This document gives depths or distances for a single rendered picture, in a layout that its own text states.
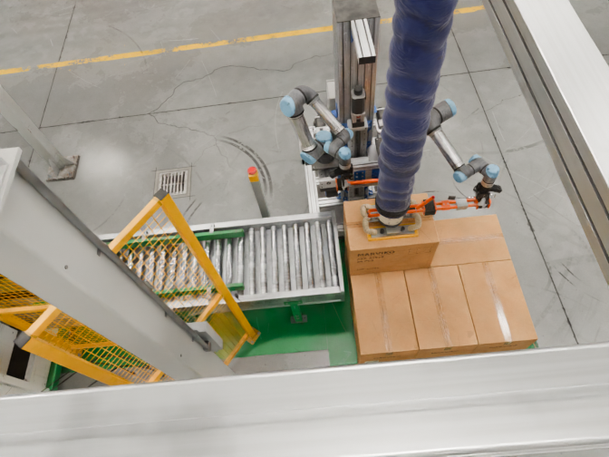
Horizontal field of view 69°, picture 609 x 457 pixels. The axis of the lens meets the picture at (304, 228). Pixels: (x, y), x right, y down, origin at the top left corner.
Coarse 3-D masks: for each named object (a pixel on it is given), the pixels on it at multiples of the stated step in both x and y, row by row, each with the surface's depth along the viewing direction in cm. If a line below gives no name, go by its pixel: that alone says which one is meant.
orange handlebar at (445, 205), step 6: (360, 180) 309; (366, 180) 308; (372, 180) 308; (414, 204) 296; (438, 204) 295; (444, 204) 293; (468, 204) 292; (474, 204) 292; (372, 210) 296; (408, 210) 294; (414, 210) 293; (420, 210) 293; (372, 216) 294; (378, 216) 295
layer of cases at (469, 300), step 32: (448, 224) 347; (480, 224) 344; (448, 256) 334; (480, 256) 331; (352, 288) 327; (384, 288) 325; (416, 288) 323; (448, 288) 321; (480, 288) 319; (512, 288) 317; (384, 320) 313; (416, 320) 311; (448, 320) 309; (480, 320) 307; (512, 320) 305; (384, 352) 302; (416, 352) 306; (448, 352) 312; (480, 352) 318
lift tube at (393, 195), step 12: (420, 120) 209; (384, 180) 257; (396, 180) 251; (408, 180) 252; (384, 192) 266; (396, 192) 260; (408, 192) 265; (384, 204) 274; (396, 204) 271; (408, 204) 277; (384, 216) 284
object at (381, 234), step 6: (378, 228) 302; (384, 228) 302; (402, 228) 298; (378, 234) 300; (384, 234) 299; (390, 234) 299; (396, 234) 299; (402, 234) 298; (408, 234) 298; (414, 234) 298; (372, 240) 300
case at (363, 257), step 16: (352, 208) 315; (352, 224) 308; (400, 224) 305; (432, 224) 303; (352, 240) 302; (384, 240) 300; (400, 240) 299; (416, 240) 298; (432, 240) 297; (352, 256) 305; (368, 256) 307; (384, 256) 309; (400, 256) 310; (416, 256) 312; (432, 256) 314; (352, 272) 329; (368, 272) 331
